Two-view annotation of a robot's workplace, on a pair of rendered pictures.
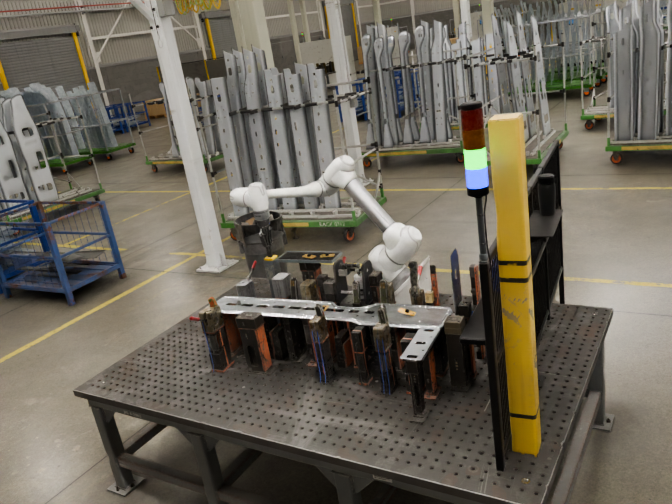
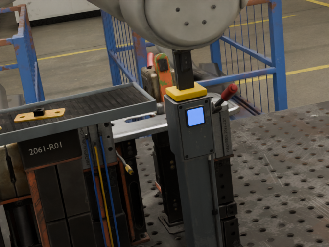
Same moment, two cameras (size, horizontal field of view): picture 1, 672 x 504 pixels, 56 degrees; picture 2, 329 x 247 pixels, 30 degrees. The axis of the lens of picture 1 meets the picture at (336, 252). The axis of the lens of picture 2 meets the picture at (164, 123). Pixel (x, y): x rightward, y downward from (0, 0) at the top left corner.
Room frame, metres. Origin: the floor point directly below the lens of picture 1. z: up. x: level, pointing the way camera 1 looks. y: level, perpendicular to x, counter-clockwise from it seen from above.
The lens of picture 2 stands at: (4.26, -0.39, 1.48)
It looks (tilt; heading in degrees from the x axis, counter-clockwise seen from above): 20 degrees down; 136
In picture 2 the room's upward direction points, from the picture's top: 8 degrees counter-clockwise
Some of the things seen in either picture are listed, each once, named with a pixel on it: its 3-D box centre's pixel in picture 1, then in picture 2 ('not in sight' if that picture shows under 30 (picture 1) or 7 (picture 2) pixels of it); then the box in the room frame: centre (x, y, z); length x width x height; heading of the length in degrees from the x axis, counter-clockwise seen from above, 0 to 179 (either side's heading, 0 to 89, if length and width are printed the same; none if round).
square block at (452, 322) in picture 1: (457, 353); not in sight; (2.53, -0.47, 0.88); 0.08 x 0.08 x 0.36; 62
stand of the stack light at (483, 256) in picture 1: (478, 191); not in sight; (1.95, -0.49, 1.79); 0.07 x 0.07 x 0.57
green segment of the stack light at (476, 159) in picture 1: (475, 157); not in sight; (1.95, -0.49, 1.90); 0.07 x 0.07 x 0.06
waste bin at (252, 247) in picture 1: (264, 250); not in sight; (6.08, 0.72, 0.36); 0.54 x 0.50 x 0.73; 146
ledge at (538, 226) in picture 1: (540, 214); not in sight; (2.58, -0.90, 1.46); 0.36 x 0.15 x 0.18; 152
